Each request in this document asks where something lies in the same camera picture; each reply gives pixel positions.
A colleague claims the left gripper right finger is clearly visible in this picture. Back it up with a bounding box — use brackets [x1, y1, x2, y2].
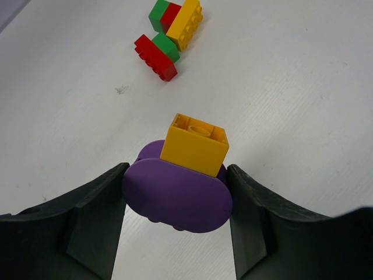
[227, 164, 372, 279]

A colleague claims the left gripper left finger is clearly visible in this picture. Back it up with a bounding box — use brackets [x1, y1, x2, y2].
[1, 163, 129, 279]

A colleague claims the purple oval lego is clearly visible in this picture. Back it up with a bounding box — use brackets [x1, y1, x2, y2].
[122, 140, 233, 233]

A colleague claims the small yellow lego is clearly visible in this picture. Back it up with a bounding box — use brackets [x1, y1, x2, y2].
[160, 113, 229, 177]

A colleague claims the red studded lego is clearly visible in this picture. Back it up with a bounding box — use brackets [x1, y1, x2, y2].
[135, 34, 177, 82]

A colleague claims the green lego beside red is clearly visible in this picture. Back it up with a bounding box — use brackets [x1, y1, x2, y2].
[152, 33, 180, 63]

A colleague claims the long yellow lego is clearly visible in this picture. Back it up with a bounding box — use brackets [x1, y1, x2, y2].
[166, 0, 203, 52]

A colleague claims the green top lego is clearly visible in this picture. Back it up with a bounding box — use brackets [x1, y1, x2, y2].
[148, 0, 170, 33]

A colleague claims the small red lego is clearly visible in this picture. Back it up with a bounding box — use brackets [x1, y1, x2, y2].
[160, 2, 181, 34]

